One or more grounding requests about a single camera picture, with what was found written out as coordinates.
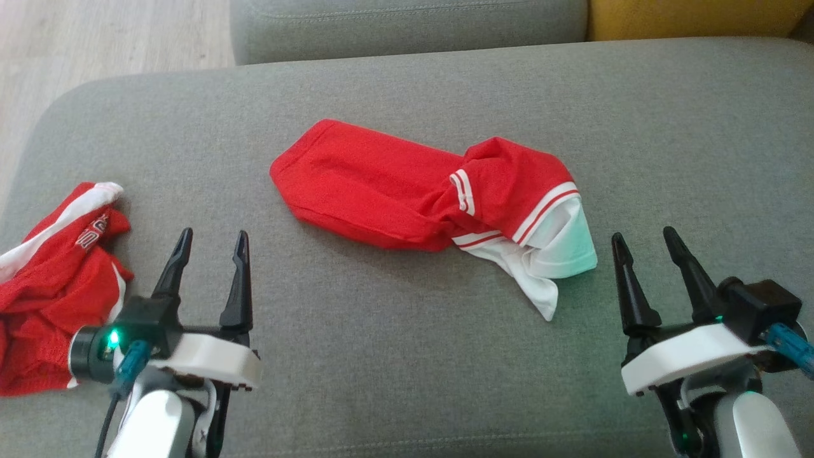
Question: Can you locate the red white v-neck shirt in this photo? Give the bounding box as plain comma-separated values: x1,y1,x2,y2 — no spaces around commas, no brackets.
269,118,598,322

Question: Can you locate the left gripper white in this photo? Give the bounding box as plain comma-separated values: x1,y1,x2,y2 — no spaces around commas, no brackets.
148,228,263,458

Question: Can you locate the red mesh shorts white trim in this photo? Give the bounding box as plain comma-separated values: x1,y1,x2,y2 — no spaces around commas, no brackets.
0,181,135,397

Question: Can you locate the yellow sofa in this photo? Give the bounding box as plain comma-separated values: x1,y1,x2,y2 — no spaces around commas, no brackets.
586,0,814,43

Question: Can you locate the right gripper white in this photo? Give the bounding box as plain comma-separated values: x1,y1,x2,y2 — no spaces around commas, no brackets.
611,226,775,458

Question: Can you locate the large grey sofa seat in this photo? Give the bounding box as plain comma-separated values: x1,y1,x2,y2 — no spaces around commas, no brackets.
0,36,814,458

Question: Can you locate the left arm teal-plug cable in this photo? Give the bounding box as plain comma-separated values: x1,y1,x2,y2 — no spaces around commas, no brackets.
94,340,152,458

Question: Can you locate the right arm blue-plug cable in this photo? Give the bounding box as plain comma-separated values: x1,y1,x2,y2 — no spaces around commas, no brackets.
765,323,814,381

